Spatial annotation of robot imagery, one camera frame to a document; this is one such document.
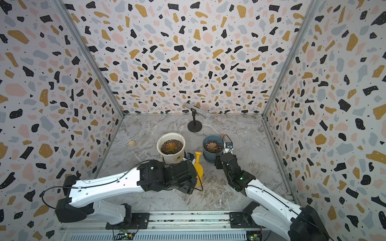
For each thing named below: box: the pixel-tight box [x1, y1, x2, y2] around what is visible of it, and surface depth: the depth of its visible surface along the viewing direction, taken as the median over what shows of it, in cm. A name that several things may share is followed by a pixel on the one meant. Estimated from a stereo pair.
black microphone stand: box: [187, 107, 203, 133], surface depth 116 cm
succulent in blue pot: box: [206, 142, 220, 153], surface depth 94 cm
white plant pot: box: [156, 132, 186, 164], surface depth 92 cm
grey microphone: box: [183, 102, 212, 120], surface depth 97 cm
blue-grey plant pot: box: [202, 135, 225, 164], surface depth 94 cm
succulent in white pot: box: [160, 139, 182, 155], surface depth 92 cm
